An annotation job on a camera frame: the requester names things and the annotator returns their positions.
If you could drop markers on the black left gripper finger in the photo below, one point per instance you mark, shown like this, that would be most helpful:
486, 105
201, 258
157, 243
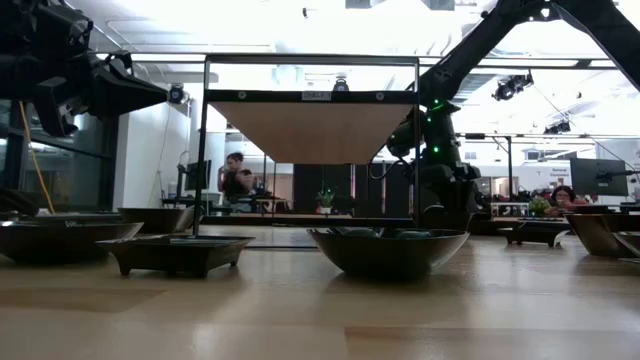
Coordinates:
125, 103
135, 82

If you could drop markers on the small square black plate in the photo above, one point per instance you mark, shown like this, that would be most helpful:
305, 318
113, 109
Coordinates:
175, 255
532, 231

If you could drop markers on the rounded wavy black plate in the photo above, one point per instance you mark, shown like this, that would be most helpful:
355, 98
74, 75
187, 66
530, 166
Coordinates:
75, 218
155, 220
387, 255

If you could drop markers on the wavy pointed black plate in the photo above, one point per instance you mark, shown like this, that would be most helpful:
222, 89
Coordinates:
65, 242
600, 235

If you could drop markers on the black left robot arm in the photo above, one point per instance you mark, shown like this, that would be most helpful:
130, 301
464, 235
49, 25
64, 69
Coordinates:
30, 30

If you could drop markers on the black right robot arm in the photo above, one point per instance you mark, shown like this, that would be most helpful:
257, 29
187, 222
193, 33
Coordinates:
470, 45

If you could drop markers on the black ceiling spotlight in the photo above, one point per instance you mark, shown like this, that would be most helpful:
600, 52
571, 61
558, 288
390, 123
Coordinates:
175, 93
510, 87
557, 128
341, 86

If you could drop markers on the small potted background plant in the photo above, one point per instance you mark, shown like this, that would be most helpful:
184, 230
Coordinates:
539, 206
325, 197

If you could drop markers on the black computer monitor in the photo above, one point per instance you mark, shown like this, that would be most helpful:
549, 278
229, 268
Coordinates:
598, 176
197, 175

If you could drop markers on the person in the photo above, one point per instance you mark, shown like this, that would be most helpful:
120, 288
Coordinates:
235, 182
564, 197

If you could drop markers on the black partition screen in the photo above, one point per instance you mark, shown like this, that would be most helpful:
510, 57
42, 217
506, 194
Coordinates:
310, 185

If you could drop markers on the wooden background desk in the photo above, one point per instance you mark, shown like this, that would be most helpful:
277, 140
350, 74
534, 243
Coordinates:
270, 200

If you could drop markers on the black overhead beam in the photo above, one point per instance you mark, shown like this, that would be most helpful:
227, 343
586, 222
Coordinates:
582, 63

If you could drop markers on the black metal stand frame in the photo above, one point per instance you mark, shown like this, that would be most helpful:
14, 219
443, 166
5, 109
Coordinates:
509, 165

